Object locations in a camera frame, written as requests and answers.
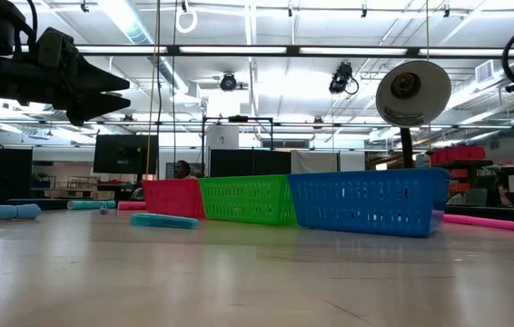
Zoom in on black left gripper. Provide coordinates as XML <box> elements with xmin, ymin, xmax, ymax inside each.
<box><xmin>15</xmin><ymin>53</ymin><xmax>132</xmax><ymax>127</ymax></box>

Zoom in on reddish pink highlighter marker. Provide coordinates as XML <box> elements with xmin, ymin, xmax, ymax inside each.
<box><xmin>442</xmin><ymin>213</ymin><xmax>514</xmax><ymax>232</ymax></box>

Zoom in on black monitor screen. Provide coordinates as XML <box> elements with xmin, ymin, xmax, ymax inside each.
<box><xmin>93</xmin><ymin>134</ymin><xmax>159</xmax><ymax>175</ymax></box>

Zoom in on person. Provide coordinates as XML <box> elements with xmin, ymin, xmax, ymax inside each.
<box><xmin>173</xmin><ymin>160</ymin><xmax>197</xmax><ymax>180</ymax></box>

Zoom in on black partition panel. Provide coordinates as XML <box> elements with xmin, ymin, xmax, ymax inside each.
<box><xmin>0</xmin><ymin>131</ymin><xmax>34</xmax><ymax>201</ymax></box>

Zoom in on red plastic basket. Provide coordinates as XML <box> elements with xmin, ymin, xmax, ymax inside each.
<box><xmin>142</xmin><ymin>179</ymin><xmax>206</xmax><ymax>219</ymax></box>

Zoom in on black partition screen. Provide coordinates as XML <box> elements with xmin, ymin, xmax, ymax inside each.
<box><xmin>210</xmin><ymin>149</ymin><xmax>292</xmax><ymax>178</ymax></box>

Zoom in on green plastic basket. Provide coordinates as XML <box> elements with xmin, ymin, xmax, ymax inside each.
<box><xmin>197</xmin><ymin>174</ymin><xmax>298</xmax><ymax>227</ymax></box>

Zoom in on white board panel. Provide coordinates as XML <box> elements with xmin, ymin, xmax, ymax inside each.
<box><xmin>291</xmin><ymin>151</ymin><xmax>340</xmax><ymax>174</ymax></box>

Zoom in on blue plastic basket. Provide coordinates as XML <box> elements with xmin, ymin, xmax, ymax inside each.
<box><xmin>286</xmin><ymin>167</ymin><xmax>452</xmax><ymax>239</ymax></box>

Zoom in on black desk lamp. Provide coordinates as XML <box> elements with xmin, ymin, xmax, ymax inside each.
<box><xmin>375</xmin><ymin>60</ymin><xmax>452</xmax><ymax>170</ymax></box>

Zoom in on red storage bin row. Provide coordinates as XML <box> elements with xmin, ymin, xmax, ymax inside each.
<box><xmin>430</xmin><ymin>145</ymin><xmax>487</xmax><ymax>165</ymax></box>

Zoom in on orange storage bins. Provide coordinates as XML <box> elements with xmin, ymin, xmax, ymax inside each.
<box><xmin>450</xmin><ymin>168</ymin><xmax>470</xmax><ymax>193</ymax></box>

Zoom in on yellow hanging cable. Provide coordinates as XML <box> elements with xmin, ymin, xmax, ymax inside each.
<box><xmin>145</xmin><ymin>0</ymin><xmax>162</xmax><ymax>181</ymax></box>

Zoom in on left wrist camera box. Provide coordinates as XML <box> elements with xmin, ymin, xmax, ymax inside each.
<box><xmin>35</xmin><ymin>26</ymin><xmax>80</xmax><ymax>69</ymax></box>

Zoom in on black hanging cable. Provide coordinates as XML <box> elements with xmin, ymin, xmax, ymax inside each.
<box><xmin>173</xmin><ymin>0</ymin><xmax>179</xmax><ymax>178</ymax></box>

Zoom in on white hanging ring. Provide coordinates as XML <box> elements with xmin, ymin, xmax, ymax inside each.
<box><xmin>175</xmin><ymin>8</ymin><xmax>198</xmax><ymax>35</ymax></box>

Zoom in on black tubular stand frame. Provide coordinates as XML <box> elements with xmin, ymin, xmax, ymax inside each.
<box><xmin>201</xmin><ymin>116</ymin><xmax>275</xmax><ymax>176</ymax></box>

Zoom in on black ceiling camera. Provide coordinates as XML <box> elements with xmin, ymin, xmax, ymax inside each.
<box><xmin>219</xmin><ymin>72</ymin><xmax>238</xmax><ymax>92</ymax></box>

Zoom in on black overhead rig camera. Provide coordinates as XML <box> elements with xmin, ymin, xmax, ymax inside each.
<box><xmin>328</xmin><ymin>62</ymin><xmax>361</xmax><ymax>96</ymax></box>

